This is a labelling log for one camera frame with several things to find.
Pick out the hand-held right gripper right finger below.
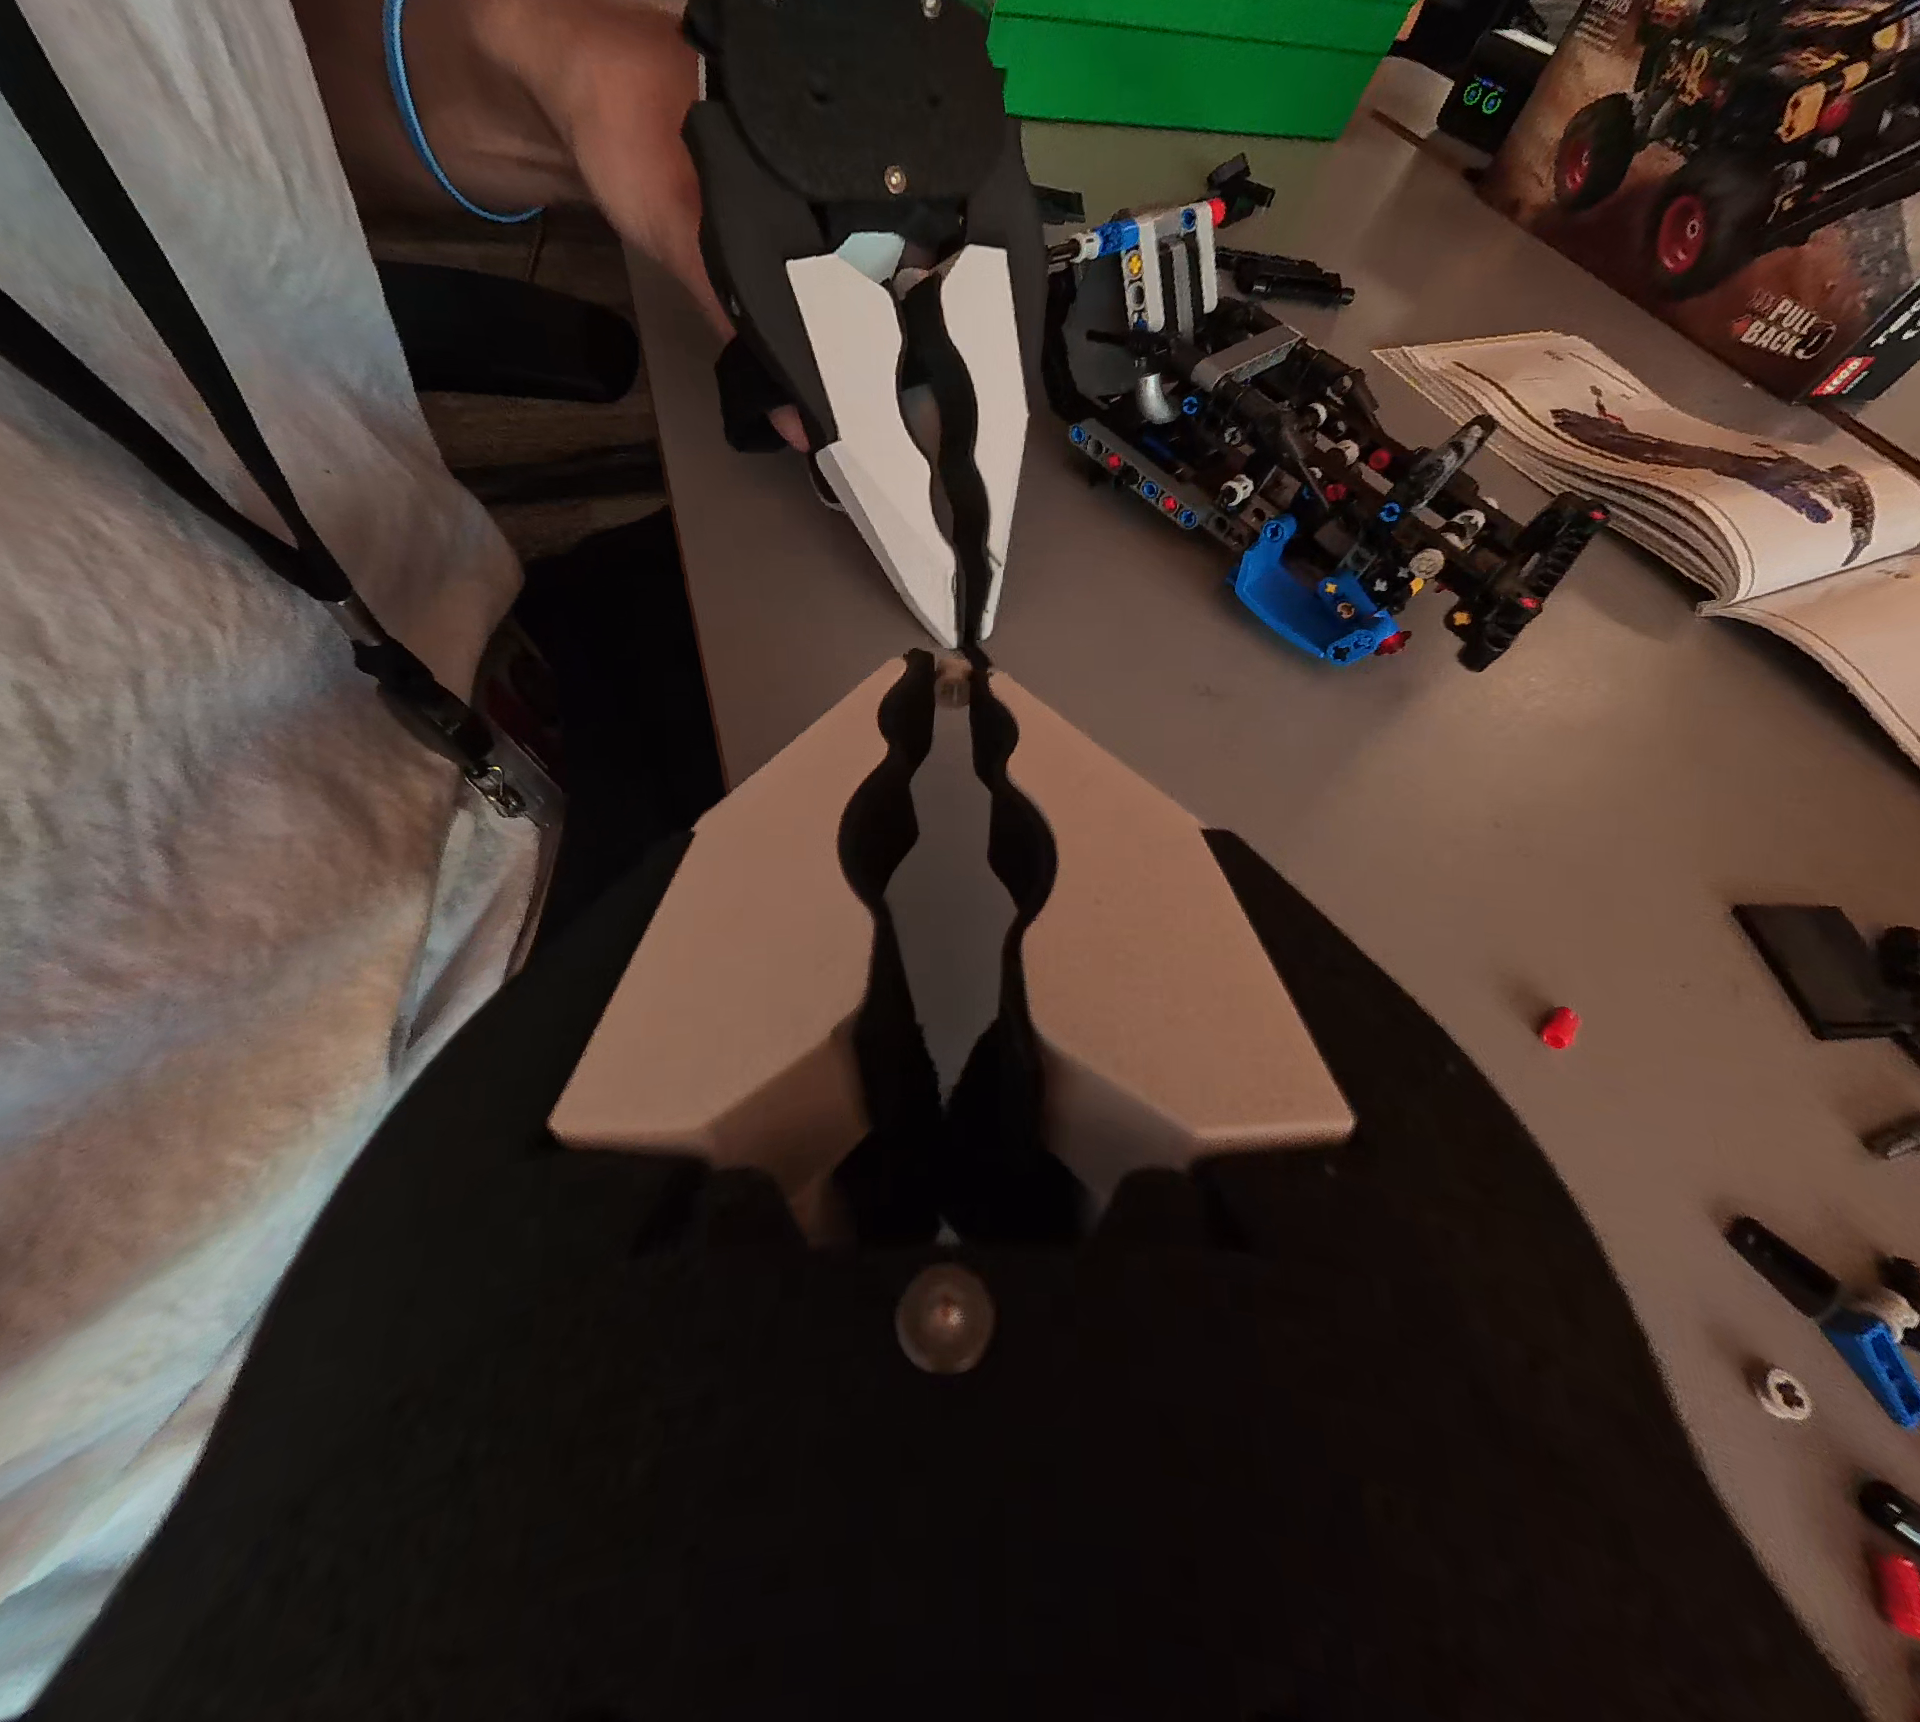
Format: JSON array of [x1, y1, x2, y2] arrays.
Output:
[[963, 665, 1360, 1195]]

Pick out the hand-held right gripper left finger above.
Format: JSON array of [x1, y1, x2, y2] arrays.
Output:
[[543, 647, 942, 1249]]

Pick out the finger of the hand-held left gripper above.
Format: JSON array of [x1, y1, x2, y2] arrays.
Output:
[[783, 235, 965, 653], [900, 244, 1037, 648]]

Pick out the black and blue lego car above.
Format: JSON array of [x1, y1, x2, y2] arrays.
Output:
[[1042, 154, 1614, 678]]

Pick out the black lego connector piece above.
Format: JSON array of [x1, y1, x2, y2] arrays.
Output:
[[1214, 246, 1357, 308]]

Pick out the scattered small lego pieces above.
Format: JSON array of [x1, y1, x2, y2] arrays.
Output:
[[1536, 1002, 1920, 1642]]

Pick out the black square lego panel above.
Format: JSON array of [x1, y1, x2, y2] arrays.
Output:
[[1732, 904, 1920, 1044]]

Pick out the lego instruction booklet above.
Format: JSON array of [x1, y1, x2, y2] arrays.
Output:
[[1371, 330, 1920, 765]]

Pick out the lego set box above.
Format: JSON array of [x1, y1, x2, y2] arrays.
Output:
[[1475, 0, 1920, 409]]

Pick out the small blue lego beam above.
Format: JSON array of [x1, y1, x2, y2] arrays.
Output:
[[1821, 1309, 1920, 1432]]

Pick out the person's left hand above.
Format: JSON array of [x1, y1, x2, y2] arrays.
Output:
[[433, 0, 823, 456]]

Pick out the blue wristband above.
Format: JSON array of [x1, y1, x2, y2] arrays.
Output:
[[382, 0, 545, 227]]

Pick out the black device with green lights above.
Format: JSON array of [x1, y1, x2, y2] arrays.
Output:
[[1436, 26, 1556, 158]]

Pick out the black lanyard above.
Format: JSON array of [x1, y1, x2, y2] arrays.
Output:
[[0, 0, 563, 828]]

